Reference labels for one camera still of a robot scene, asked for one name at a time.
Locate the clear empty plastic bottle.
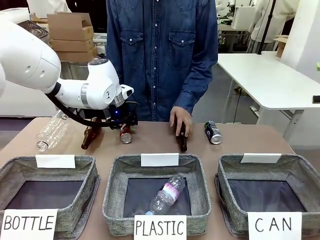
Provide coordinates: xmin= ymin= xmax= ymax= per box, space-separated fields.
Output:
xmin=35 ymin=109 xmax=70 ymax=153

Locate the person's left forearm denim sleeve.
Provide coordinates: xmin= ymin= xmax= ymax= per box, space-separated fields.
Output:
xmin=172 ymin=47 xmax=219 ymax=118

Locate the grey fabric basket can label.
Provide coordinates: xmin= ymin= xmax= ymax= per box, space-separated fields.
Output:
xmin=214 ymin=153 xmax=320 ymax=239

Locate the blank white card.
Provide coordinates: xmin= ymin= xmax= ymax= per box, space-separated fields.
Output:
xmin=140 ymin=152 xmax=180 ymax=168
xmin=240 ymin=152 xmax=283 ymax=164
xmin=35 ymin=154 xmax=76 ymax=169

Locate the white desk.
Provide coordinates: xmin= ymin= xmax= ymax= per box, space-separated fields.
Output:
xmin=216 ymin=51 xmax=320 ymax=138

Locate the person's torso denim shirt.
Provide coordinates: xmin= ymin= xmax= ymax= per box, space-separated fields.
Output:
xmin=106 ymin=0 xmax=220 ymax=123

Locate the grey fabric basket plastic label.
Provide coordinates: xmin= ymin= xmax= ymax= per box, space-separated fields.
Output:
xmin=101 ymin=152 xmax=212 ymax=237

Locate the bystander in white clothes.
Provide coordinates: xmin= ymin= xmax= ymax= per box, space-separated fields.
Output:
xmin=249 ymin=0 xmax=296 ymax=54

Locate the plastic bottle with pink label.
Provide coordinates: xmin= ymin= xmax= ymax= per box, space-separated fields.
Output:
xmin=144 ymin=174 xmax=187 ymax=216

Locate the brown glass bottle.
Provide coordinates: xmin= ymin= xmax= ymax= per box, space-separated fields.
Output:
xmin=174 ymin=119 xmax=189 ymax=153
xmin=80 ymin=116 xmax=104 ymax=151

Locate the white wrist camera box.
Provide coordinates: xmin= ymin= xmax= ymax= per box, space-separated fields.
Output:
xmin=119 ymin=84 xmax=135 ymax=101

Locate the red drink can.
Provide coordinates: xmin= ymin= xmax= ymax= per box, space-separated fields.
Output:
xmin=119 ymin=123 xmax=134 ymax=145

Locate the black pole stand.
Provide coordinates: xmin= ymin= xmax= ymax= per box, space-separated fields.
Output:
xmin=259 ymin=0 xmax=276 ymax=54

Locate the white paper sign BOTTLE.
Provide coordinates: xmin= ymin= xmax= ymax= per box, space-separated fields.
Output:
xmin=0 ymin=208 xmax=59 ymax=240

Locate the grey fabric basket bottle label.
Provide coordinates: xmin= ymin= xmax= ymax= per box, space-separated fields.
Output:
xmin=0 ymin=155 xmax=101 ymax=240

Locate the white paper sign CAN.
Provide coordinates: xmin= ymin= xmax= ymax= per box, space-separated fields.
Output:
xmin=247 ymin=211 xmax=303 ymax=240

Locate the small open cardboard box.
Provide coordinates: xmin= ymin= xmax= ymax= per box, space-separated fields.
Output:
xmin=273 ymin=34 xmax=290 ymax=59

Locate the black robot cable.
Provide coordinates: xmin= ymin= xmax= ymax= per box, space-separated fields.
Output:
xmin=46 ymin=83 xmax=118 ymax=128

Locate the person's right forearm denim sleeve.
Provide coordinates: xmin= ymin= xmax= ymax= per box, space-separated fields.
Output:
xmin=106 ymin=47 xmax=125 ymax=87

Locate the white machine housing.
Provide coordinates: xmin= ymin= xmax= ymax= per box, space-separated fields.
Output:
xmin=232 ymin=4 xmax=256 ymax=30

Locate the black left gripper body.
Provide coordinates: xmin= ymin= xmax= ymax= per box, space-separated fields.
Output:
xmin=104 ymin=101 xmax=139 ymax=131

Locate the person's left hand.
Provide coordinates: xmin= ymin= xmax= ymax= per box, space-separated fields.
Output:
xmin=169 ymin=105 xmax=195 ymax=138

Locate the black drink can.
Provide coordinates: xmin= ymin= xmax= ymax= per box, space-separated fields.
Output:
xmin=204 ymin=120 xmax=224 ymax=145

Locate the white paper sign PLASTIC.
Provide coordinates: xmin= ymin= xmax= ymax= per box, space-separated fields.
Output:
xmin=133 ymin=214 xmax=188 ymax=240

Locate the flat closed cardboard box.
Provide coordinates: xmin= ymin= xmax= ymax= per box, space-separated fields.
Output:
xmin=49 ymin=38 xmax=96 ymax=53
xmin=56 ymin=46 xmax=99 ymax=63

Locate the black plastic crate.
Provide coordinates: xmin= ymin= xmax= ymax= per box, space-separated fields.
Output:
xmin=16 ymin=20 xmax=50 ymax=39

